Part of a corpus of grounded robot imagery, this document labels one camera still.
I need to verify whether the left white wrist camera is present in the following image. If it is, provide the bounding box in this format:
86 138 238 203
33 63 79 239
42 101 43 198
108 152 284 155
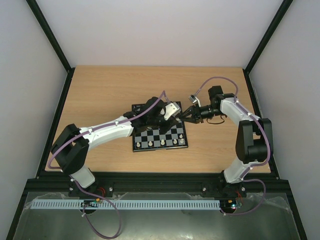
163 102 181 121

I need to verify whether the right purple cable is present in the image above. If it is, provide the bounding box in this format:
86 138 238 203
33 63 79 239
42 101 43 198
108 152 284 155
194 76 272 216

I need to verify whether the right black frame post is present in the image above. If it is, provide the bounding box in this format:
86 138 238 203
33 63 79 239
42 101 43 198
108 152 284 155
244 0 294 73

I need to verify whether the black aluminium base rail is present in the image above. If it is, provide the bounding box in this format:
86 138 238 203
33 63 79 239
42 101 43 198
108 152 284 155
24 171 291 198

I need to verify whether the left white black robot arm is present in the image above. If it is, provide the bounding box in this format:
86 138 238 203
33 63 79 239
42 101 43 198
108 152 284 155
50 97 181 189

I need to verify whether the white slotted cable duct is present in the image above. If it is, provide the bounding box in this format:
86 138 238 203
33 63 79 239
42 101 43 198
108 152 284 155
30 199 221 210

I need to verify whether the black grey chessboard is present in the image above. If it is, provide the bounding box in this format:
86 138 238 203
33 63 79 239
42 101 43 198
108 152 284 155
131 119 189 153

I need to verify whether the left black frame post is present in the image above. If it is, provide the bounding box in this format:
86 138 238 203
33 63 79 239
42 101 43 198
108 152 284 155
25 0 76 73

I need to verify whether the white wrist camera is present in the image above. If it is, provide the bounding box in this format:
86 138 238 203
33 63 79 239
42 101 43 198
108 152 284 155
163 102 181 121
188 94 201 107

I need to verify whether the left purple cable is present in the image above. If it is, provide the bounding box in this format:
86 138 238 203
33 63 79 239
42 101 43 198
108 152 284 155
47 90 123 238

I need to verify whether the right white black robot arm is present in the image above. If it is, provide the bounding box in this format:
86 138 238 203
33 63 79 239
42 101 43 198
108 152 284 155
179 85 273 196

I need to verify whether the black frame post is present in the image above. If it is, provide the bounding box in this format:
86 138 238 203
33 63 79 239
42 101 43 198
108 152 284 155
244 0 294 73
25 0 76 73

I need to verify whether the purple cable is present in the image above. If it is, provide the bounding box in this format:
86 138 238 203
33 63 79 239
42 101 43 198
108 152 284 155
194 76 272 216
47 90 123 238

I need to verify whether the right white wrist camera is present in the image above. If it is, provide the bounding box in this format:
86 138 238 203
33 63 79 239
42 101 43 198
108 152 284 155
188 94 201 107

